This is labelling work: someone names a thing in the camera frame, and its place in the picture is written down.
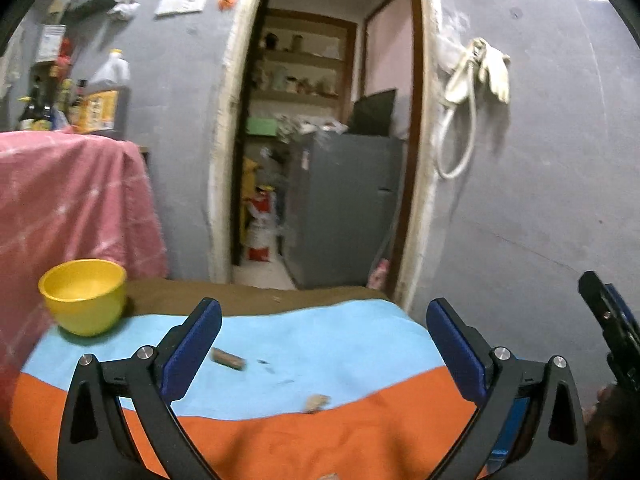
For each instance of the hanging red item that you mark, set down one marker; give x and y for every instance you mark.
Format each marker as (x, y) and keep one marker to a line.
(65, 57)

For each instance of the yellow bowl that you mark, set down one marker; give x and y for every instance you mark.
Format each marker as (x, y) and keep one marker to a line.
(85, 305)

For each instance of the white rubber gloves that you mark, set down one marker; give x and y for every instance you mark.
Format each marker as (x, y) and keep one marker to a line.
(497, 75)

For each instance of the green box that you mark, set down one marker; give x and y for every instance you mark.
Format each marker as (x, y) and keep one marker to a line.
(262, 126)

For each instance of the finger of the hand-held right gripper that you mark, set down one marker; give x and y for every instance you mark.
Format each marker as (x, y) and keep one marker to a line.
(597, 300)
(622, 307)

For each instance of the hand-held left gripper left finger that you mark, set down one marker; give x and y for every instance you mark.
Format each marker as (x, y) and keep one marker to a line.
(192, 350)

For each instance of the yellow label bottle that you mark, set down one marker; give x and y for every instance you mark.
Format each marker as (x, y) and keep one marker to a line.
(62, 97)

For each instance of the yellow plastic item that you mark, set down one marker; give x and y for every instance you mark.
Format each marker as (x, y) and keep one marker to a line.
(250, 177)

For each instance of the orange wall hook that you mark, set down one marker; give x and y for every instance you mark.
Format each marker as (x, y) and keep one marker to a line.
(227, 1)

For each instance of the white door frame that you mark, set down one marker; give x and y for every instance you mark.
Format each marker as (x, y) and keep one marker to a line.
(222, 160)

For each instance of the small brown scrap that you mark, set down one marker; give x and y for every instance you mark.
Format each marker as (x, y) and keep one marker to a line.
(317, 403)
(229, 359)

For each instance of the orange blue brown striped blanket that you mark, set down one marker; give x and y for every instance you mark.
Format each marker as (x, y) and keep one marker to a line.
(310, 440)

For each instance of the person's right hand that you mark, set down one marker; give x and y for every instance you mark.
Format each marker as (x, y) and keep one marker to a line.
(615, 435)

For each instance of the hanging paper card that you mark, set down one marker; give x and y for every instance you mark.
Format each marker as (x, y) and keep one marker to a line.
(51, 42)

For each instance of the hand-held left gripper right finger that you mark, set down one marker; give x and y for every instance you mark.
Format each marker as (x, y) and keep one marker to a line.
(457, 350)

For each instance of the dark sauce bottle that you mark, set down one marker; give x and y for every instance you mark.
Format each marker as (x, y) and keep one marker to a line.
(78, 105)

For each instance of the wooden shelf unit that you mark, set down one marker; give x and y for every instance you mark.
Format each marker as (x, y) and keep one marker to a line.
(305, 57)

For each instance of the white wall switch panel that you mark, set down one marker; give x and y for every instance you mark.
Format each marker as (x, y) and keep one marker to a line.
(181, 4)

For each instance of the dark glass bottle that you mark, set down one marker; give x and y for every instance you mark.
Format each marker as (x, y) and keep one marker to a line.
(36, 110)

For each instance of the large cooking oil jug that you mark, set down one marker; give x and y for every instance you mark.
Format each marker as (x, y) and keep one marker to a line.
(107, 105)

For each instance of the pink checked cloth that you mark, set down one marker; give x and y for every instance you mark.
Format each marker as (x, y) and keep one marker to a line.
(75, 210)

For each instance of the teal canister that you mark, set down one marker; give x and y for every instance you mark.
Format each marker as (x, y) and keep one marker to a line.
(280, 80)

